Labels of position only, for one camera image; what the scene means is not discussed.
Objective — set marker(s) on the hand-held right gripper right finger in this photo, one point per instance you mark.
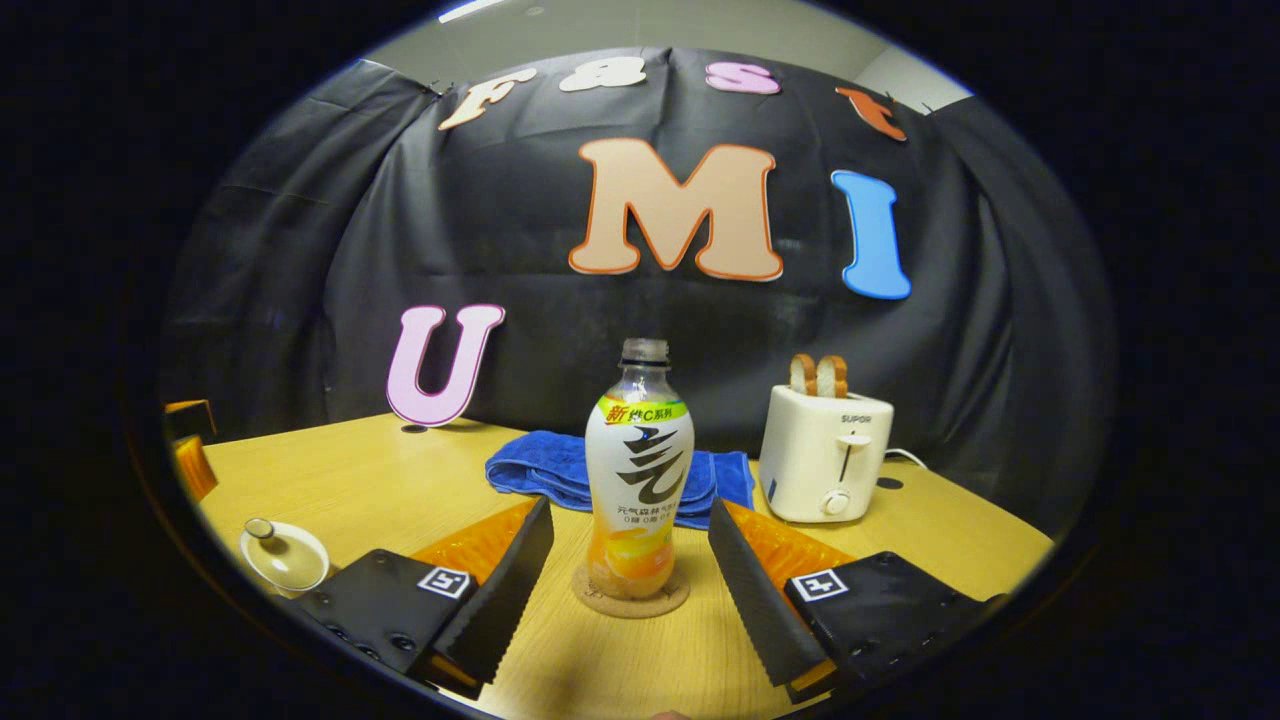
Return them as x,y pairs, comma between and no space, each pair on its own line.
760,600

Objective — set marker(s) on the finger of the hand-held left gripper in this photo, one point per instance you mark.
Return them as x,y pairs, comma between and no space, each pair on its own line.
190,420
195,465

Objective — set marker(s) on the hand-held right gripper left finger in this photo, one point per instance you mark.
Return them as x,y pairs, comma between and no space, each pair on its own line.
500,600

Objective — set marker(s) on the round cork coaster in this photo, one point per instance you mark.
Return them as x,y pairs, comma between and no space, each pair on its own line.
590,598

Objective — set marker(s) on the clear labelled water bottle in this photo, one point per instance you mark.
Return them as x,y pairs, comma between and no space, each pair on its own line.
640,470

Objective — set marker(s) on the folded blue towel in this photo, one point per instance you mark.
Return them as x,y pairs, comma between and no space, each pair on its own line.
540,465

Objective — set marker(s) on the white toaster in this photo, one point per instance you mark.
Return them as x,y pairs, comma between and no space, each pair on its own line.
815,450

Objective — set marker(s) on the toast bread slice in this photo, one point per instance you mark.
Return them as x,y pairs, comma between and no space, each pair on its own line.
802,373
833,376

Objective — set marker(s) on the black backdrop cloth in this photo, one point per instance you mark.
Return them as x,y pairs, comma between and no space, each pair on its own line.
560,320

